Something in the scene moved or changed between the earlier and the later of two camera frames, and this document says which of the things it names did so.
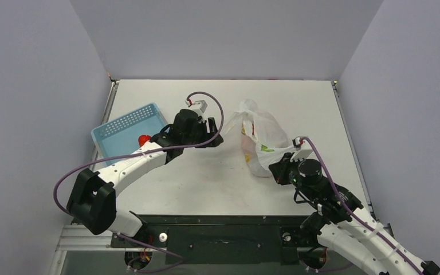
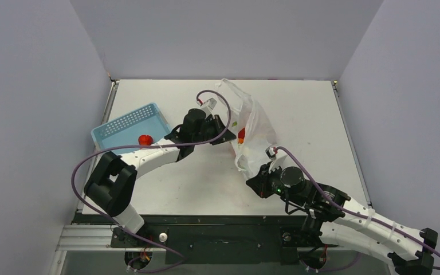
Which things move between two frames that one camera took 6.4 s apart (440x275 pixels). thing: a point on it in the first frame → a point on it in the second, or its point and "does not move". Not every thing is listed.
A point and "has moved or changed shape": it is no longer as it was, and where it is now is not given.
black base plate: (216, 239) does not move
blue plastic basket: (120, 137) does not move
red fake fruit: (142, 138) does not move
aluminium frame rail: (75, 238) does not move
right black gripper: (278, 171) → (263, 180)
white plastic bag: (263, 137) has moved or changed shape
